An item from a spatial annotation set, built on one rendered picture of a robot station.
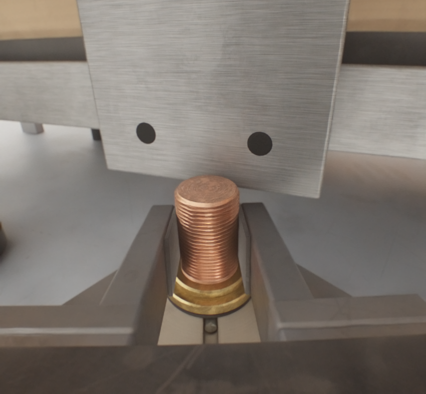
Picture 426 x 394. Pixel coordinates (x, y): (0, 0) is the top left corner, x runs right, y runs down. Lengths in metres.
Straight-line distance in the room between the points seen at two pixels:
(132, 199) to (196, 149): 0.25
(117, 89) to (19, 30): 0.20
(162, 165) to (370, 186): 0.33
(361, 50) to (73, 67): 0.20
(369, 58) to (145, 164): 0.16
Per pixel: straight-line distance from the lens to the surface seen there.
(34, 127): 0.74
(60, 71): 0.26
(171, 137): 0.16
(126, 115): 0.17
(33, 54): 0.35
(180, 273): 0.16
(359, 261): 0.31
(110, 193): 0.41
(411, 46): 0.24
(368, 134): 0.19
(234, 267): 0.16
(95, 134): 0.63
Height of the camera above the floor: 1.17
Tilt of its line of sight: 27 degrees up
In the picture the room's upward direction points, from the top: 179 degrees clockwise
